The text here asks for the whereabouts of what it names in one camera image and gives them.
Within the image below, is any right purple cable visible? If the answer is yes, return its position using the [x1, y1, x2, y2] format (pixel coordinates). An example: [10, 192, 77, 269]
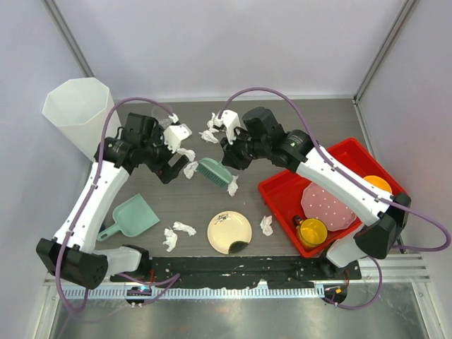
[215, 86, 452, 311]

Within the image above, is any orange bowl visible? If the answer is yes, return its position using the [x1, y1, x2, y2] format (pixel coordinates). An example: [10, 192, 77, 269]
[364, 175, 393, 194]

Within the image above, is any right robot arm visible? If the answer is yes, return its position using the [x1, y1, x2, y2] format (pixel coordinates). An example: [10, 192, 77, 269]
[213, 107, 412, 279]

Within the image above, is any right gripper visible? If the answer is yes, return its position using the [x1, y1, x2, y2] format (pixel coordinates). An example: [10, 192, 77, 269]
[220, 127, 269, 171]

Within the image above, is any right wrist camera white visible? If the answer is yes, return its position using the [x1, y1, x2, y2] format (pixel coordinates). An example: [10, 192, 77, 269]
[213, 109, 241, 145]

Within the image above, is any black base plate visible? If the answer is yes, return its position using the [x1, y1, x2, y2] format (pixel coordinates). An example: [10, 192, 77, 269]
[127, 256, 362, 290]

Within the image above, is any paper scrap back large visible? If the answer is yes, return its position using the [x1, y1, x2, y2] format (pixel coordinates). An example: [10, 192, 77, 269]
[207, 113, 226, 133]

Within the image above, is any paper scrap back small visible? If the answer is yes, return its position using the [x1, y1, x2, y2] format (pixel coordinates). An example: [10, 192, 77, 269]
[198, 130, 219, 144]

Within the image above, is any clear plastic cup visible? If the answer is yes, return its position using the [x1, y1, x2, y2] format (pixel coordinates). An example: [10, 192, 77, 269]
[150, 105, 172, 129]

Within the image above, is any cream round plate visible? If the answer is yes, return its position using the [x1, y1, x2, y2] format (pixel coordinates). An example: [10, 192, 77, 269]
[207, 211, 252, 255]

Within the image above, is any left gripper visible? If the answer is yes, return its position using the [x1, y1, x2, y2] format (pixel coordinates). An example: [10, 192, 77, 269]
[141, 125, 188, 183]

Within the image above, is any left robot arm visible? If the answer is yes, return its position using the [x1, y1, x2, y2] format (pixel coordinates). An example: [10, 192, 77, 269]
[36, 113, 192, 290]

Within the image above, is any yellow cup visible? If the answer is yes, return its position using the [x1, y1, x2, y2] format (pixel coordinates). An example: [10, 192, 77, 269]
[292, 215, 328, 249]

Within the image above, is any green hand brush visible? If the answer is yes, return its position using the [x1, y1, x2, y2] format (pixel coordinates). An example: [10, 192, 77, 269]
[196, 157, 232, 189]

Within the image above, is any pink dotted plate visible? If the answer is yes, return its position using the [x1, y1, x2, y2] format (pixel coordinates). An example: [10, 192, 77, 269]
[301, 182, 357, 232]

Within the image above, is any white cable duct strip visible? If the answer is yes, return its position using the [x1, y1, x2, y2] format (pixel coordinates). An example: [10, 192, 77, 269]
[60, 285, 325, 300]

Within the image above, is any white translucent trash bin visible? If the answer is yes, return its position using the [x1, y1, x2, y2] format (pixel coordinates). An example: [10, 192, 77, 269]
[42, 78, 114, 162]

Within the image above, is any green dustpan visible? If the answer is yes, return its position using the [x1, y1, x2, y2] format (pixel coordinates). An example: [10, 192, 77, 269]
[97, 194, 160, 242]

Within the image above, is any red plastic tray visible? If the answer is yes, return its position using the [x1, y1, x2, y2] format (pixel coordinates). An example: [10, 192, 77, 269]
[258, 138, 405, 258]

